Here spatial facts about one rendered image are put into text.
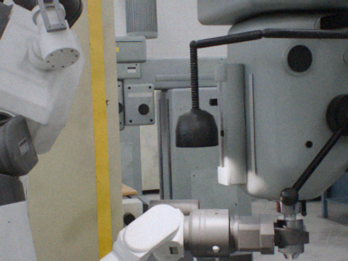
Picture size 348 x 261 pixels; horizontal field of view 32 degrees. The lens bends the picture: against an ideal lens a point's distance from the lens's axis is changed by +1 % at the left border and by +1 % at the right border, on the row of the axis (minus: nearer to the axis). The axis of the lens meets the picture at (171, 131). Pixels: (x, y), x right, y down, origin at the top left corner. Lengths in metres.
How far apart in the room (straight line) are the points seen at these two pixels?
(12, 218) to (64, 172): 1.68
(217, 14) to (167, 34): 9.47
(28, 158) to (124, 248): 0.23
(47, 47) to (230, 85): 0.33
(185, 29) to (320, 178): 9.67
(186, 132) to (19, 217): 0.32
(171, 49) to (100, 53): 7.82
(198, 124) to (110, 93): 1.81
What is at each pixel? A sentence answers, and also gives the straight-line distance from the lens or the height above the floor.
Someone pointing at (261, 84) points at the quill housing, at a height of 1.51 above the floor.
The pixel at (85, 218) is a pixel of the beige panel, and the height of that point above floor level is 0.97.
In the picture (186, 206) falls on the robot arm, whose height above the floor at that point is 1.29.
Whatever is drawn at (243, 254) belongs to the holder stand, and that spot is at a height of 1.13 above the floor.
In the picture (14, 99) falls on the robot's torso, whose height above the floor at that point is 1.50.
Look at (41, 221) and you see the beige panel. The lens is 2.75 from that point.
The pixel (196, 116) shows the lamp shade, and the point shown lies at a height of 1.46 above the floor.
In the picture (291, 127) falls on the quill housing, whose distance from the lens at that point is 1.00.
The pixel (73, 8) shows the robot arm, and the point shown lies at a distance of 1.38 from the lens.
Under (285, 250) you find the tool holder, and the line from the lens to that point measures 1.12.
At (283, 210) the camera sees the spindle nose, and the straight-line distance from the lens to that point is 1.10.
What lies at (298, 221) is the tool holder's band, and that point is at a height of 1.27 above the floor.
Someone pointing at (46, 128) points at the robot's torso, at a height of 1.45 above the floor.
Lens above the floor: 1.49
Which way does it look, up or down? 3 degrees down
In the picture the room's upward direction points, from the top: 2 degrees counter-clockwise
